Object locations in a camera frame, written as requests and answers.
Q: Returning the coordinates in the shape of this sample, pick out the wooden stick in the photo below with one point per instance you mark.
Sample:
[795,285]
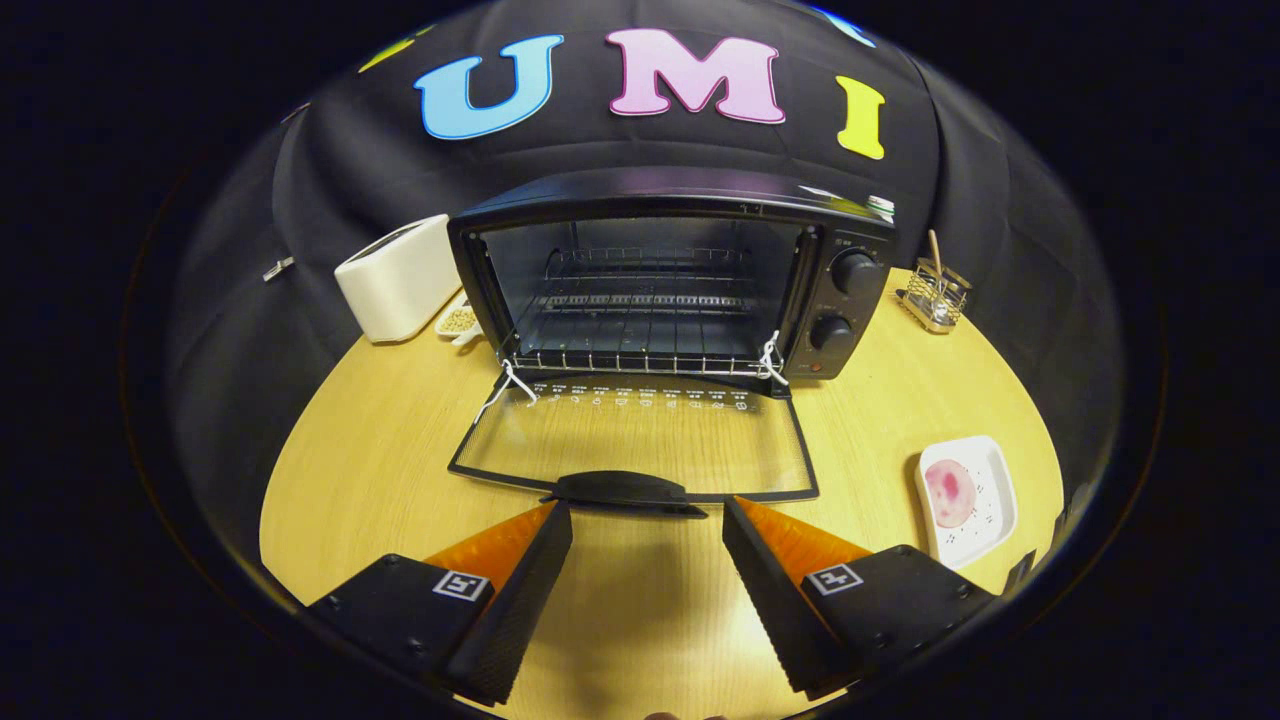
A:
[934,255]

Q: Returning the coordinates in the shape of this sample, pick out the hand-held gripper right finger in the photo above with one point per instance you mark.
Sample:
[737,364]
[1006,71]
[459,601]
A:
[765,600]

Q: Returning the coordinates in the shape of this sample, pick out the white bread toaster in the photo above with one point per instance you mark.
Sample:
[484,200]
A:
[395,285]

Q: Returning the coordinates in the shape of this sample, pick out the black table clamp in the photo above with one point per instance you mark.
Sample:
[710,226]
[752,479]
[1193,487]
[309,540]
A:
[1020,572]

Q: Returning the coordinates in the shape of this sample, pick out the pink round food slice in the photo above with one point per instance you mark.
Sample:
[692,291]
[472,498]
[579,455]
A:
[950,492]

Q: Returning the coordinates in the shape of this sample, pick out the small dish of nuts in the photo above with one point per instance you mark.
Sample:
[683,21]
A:
[459,319]

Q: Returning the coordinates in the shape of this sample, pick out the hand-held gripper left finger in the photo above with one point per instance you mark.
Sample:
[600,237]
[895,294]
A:
[520,600]

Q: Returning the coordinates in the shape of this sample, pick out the white square plate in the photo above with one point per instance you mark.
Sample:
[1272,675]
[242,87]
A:
[990,500]

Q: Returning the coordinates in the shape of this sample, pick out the black backdrop cloth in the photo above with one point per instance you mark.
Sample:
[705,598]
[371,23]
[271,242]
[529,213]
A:
[300,200]

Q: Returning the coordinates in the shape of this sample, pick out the white bottle green label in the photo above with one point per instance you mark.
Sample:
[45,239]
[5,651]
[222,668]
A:
[881,208]

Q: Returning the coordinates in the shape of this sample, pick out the metal cloth clip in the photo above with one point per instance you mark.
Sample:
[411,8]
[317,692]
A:
[278,268]

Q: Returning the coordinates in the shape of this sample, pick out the black toaster oven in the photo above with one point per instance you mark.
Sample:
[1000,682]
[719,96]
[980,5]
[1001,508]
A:
[850,302]

